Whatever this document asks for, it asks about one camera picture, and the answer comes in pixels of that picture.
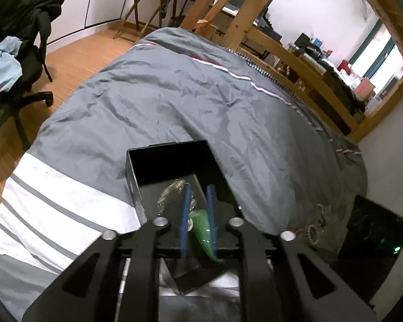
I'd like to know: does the light blue denim clothing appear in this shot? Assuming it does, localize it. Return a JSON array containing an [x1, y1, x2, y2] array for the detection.
[[0, 36, 23, 95]]

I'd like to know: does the green framed window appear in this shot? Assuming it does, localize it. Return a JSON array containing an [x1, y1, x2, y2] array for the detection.
[[347, 18, 403, 103]]

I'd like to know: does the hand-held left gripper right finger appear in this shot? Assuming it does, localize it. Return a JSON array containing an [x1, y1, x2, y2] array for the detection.
[[205, 184, 378, 322]]

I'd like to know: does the black puffer jacket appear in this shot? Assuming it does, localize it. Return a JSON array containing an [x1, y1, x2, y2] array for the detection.
[[0, 0, 68, 84]]

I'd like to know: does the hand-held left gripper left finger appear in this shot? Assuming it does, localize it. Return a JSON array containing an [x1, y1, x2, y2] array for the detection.
[[22, 184, 193, 322]]

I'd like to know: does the green jade bangle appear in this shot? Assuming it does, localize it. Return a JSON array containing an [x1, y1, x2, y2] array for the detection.
[[192, 209, 226, 264]]

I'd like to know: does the wooden folding table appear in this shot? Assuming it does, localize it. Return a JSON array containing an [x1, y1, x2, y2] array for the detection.
[[113, 0, 170, 42]]

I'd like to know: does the black jewelry box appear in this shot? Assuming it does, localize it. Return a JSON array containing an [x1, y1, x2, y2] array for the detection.
[[126, 140, 242, 296]]

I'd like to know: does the wooden bunk bed frame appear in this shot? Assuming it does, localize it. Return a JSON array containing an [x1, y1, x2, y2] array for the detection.
[[179, 0, 403, 143]]

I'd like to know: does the black desk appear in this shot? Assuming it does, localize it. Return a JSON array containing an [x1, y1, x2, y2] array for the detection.
[[170, 0, 284, 57]]

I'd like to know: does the red and white carton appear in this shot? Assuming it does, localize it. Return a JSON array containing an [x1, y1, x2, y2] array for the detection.
[[354, 78, 377, 99]]

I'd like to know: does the pale pink bead bracelet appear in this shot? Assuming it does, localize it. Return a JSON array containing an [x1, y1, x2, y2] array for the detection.
[[305, 224, 322, 246]]

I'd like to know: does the grey striped duvet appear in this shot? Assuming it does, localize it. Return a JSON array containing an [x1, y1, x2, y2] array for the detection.
[[0, 27, 368, 322]]

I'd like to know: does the white striped wardrobe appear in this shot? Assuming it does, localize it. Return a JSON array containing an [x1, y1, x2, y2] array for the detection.
[[47, 0, 135, 45]]

